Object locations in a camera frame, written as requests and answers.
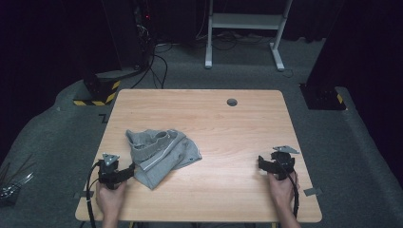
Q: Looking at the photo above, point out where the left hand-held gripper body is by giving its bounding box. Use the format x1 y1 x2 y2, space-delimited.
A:
97 153 122 191

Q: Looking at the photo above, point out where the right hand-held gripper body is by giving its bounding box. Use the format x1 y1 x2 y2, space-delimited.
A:
268 145 300 181

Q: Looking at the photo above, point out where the person's left hand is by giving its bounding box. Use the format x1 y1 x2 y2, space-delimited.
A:
95 180 128 217

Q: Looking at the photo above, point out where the person's right hand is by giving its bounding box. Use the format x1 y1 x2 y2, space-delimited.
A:
267 170 300 207

